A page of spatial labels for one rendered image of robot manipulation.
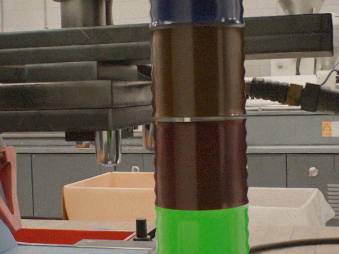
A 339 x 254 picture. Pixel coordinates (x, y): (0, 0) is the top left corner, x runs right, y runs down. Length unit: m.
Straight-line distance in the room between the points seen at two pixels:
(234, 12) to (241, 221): 0.08
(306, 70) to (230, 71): 5.33
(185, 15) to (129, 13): 7.25
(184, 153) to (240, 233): 0.04
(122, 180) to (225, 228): 3.20
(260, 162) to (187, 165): 4.81
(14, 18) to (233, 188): 7.95
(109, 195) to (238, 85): 2.65
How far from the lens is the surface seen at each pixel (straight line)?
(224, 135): 0.24
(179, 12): 0.24
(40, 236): 0.87
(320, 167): 4.99
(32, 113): 0.48
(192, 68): 0.24
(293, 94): 0.57
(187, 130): 0.24
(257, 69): 6.98
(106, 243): 0.64
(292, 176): 5.02
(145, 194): 2.83
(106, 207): 2.90
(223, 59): 0.24
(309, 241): 0.99
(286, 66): 5.59
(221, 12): 0.24
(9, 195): 0.61
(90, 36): 0.50
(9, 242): 0.63
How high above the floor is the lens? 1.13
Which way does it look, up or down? 3 degrees down
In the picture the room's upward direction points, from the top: 2 degrees counter-clockwise
